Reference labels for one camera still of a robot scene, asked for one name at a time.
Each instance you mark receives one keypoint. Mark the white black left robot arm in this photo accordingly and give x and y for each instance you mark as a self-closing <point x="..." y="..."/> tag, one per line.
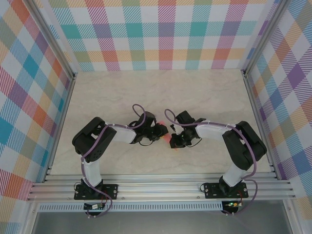
<point x="125" y="134"/>

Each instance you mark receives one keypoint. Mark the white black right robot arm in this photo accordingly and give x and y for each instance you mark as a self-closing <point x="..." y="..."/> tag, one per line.
<point x="212" y="130"/>

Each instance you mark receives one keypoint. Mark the aluminium mounting rail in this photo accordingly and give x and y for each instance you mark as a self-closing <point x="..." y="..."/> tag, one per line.
<point x="158" y="187"/>

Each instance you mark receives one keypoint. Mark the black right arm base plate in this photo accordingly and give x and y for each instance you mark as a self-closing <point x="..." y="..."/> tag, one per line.
<point x="212" y="193"/>

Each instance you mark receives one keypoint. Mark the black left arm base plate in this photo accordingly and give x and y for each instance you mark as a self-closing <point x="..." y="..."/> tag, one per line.
<point x="111" y="191"/>

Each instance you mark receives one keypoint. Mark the aluminium side rail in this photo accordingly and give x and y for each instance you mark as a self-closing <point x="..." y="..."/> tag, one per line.
<point x="260" y="126"/>
<point x="61" y="126"/>

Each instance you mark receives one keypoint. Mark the aluminium corner post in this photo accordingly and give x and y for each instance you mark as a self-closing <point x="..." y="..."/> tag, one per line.
<point x="52" y="41"/>
<point x="265" y="39"/>

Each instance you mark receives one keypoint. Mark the aluminium frame leg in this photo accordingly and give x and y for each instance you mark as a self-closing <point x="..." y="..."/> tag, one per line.
<point x="291" y="219"/>
<point x="30" y="219"/>

